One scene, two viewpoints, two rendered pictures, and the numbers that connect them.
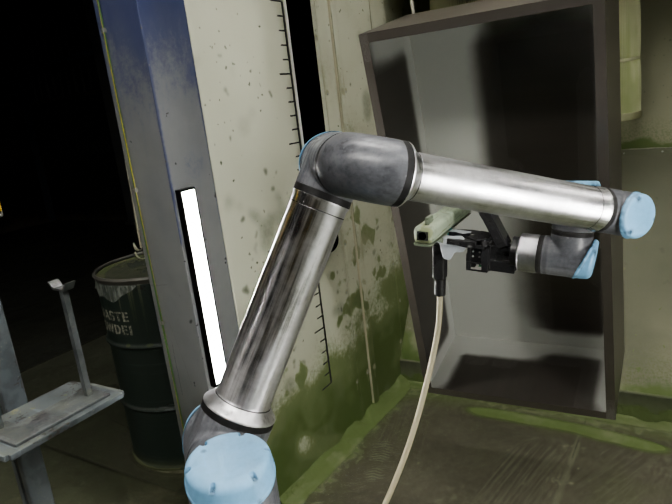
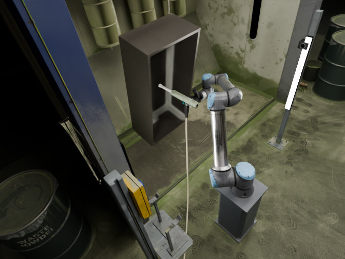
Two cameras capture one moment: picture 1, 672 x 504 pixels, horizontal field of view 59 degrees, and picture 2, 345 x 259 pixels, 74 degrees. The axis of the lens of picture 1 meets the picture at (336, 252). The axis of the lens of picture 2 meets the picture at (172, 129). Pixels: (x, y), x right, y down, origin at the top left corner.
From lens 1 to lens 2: 1.92 m
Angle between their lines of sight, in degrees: 66
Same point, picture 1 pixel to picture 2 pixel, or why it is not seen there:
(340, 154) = (237, 97)
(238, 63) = not seen: hidden behind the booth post
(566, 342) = (157, 111)
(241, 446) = (242, 166)
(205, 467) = (248, 172)
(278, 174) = not seen: hidden behind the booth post
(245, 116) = not seen: hidden behind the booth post
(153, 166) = (110, 143)
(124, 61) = (89, 109)
